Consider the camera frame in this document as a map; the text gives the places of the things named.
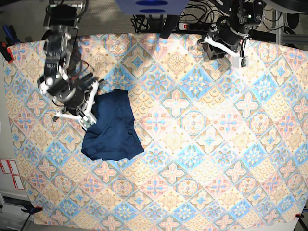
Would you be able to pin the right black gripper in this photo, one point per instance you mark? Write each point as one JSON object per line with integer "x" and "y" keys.
{"x": 74, "y": 94}

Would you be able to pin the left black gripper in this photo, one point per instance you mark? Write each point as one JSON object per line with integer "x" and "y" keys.
{"x": 230, "y": 39}

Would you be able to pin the blue long-sleeve T-shirt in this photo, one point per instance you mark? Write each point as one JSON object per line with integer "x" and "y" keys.
{"x": 113, "y": 136}

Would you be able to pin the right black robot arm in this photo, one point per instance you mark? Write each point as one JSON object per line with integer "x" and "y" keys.
{"x": 62, "y": 55}

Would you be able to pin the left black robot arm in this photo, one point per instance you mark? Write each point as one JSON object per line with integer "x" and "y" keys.
{"x": 249, "y": 13}

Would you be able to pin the white power strip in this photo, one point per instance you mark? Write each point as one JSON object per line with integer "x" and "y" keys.
{"x": 195, "y": 27}

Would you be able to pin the black round speaker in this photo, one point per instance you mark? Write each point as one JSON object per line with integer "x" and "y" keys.
{"x": 292, "y": 20}

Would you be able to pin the black red table clamp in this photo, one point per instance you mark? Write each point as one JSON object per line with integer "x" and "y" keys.
{"x": 6, "y": 52}

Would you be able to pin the white red labels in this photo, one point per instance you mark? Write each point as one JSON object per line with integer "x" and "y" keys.
{"x": 9, "y": 167}

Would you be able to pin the blue box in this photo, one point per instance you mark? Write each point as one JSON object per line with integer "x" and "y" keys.
{"x": 135, "y": 7}

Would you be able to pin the patterned tablecloth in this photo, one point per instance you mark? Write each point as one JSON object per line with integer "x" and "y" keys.
{"x": 224, "y": 148}

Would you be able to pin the black orange clamp lower-left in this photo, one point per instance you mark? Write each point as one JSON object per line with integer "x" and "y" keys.
{"x": 30, "y": 209}

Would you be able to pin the black orange clamp lower-right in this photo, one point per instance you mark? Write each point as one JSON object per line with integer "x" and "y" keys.
{"x": 299, "y": 216}

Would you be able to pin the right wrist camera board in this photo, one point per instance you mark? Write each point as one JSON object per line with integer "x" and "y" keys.
{"x": 87, "y": 122}

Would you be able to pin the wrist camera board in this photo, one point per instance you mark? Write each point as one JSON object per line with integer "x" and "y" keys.
{"x": 244, "y": 62}
{"x": 87, "y": 122}

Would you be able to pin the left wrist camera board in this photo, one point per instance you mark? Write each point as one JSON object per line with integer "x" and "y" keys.
{"x": 244, "y": 62}

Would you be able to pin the aluminium frame profile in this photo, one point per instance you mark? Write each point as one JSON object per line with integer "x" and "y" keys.
{"x": 285, "y": 35}

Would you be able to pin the black stand post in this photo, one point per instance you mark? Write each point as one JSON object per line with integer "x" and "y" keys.
{"x": 169, "y": 24}

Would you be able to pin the blue handled clamp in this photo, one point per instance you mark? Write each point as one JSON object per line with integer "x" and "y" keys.
{"x": 11, "y": 36}

